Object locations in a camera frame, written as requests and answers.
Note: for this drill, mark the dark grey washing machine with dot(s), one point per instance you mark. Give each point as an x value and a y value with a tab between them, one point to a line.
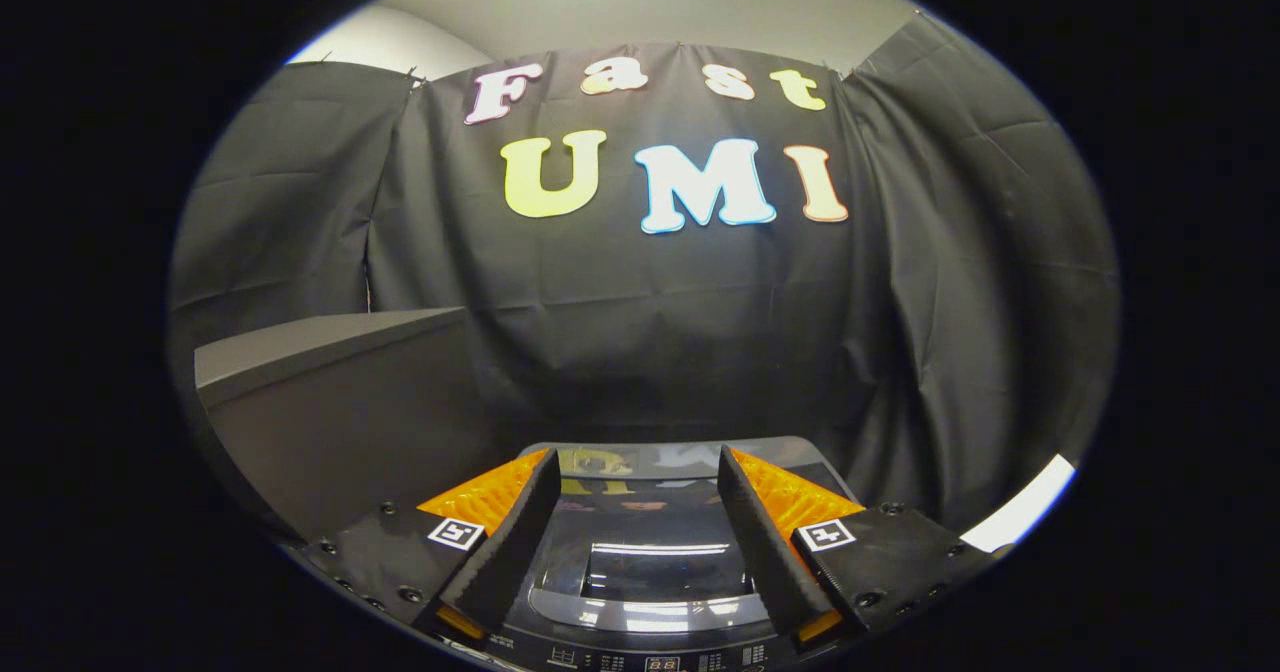
640	662

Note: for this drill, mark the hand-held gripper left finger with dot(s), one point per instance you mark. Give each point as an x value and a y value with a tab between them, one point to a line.
510	552

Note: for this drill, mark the dark glass washing machine lid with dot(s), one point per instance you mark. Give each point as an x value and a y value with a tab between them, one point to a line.
640	532

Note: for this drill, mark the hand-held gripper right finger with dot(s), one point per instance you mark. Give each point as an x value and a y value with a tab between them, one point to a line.
765	552

